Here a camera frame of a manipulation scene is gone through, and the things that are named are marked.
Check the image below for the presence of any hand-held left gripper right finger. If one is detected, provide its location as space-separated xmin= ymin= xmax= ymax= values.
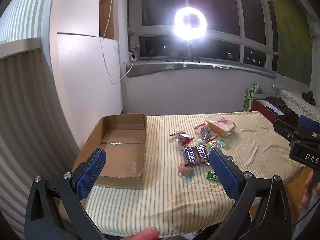
xmin=209 ymin=147 xmax=292 ymax=240

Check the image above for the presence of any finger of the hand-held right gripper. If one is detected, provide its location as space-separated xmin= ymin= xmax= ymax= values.
xmin=273 ymin=119 xmax=300 ymax=142
xmin=298 ymin=116 xmax=320 ymax=133

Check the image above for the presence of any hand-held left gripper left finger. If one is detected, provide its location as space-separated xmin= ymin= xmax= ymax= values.
xmin=24 ymin=148 xmax=108 ymax=240

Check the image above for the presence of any green candy packet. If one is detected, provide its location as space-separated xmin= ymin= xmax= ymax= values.
xmin=206 ymin=171 xmax=221 ymax=182

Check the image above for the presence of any brown chocolate bar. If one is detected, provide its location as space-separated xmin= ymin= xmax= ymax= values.
xmin=196 ymin=144 xmax=212 ymax=165
xmin=180 ymin=146 xmax=202 ymax=166

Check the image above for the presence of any round pink brown candy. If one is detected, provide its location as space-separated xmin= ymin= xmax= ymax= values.
xmin=178 ymin=162 xmax=195 ymax=178

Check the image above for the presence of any brown cardboard box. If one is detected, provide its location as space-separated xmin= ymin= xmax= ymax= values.
xmin=72 ymin=114 xmax=148 ymax=189

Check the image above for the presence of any large red-edged date packet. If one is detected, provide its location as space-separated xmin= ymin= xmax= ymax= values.
xmin=194 ymin=123 xmax=218 ymax=143

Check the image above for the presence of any sliced bread packet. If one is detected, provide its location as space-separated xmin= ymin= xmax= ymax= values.
xmin=205 ymin=115 xmax=237 ymax=138

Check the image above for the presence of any small red-edged date packet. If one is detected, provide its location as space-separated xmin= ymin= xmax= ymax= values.
xmin=170 ymin=131 xmax=194 ymax=146

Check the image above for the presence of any person's right hand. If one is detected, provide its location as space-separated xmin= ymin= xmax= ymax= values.
xmin=299 ymin=170 xmax=320 ymax=211

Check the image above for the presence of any person's left hand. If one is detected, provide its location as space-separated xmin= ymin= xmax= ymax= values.
xmin=116 ymin=227 xmax=159 ymax=240

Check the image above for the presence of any white lace cloth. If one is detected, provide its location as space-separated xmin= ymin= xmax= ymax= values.
xmin=279 ymin=89 xmax=320 ymax=120

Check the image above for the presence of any dark figurine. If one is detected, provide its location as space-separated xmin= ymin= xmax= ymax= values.
xmin=302 ymin=90 xmax=318 ymax=103

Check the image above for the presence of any dark cloth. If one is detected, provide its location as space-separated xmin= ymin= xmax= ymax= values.
xmin=266 ymin=96 xmax=286 ymax=111

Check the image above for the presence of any red box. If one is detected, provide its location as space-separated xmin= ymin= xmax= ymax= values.
xmin=251 ymin=99 xmax=287 ymax=123

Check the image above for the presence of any green paper bag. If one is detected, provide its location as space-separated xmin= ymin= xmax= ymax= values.
xmin=243 ymin=83 xmax=260 ymax=112

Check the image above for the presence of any white cabinet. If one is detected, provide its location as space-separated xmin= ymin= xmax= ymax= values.
xmin=49 ymin=0 xmax=124 ymax=153

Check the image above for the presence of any black tripod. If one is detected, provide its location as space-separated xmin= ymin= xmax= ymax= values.
xmin=181 ymin=41 xmax=200 ymax=63

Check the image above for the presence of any grey windowsill mat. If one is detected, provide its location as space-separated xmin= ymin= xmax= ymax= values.
xmin=126 ymin=59 xmax=277 ymax=79

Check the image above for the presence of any white framed window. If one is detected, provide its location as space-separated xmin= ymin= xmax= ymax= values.
xmin=127 ymin=0 xmax=279 ymax=72

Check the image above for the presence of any green yellow wall poster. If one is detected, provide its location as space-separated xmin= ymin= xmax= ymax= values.
xmin=265 ymin=0 xmax=313 ymax=93

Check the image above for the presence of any white cable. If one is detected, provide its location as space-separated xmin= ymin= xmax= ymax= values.
xmin=101 ymin=0 xmax=125 ymax=83

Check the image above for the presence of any black cable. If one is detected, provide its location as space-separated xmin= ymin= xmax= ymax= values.
xmin=130 ymin=44 xmax=153 ymax=62

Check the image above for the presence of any ring light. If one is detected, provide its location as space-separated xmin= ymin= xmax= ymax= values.
xmin=174 ymin=7 xmax=208 ymax=40

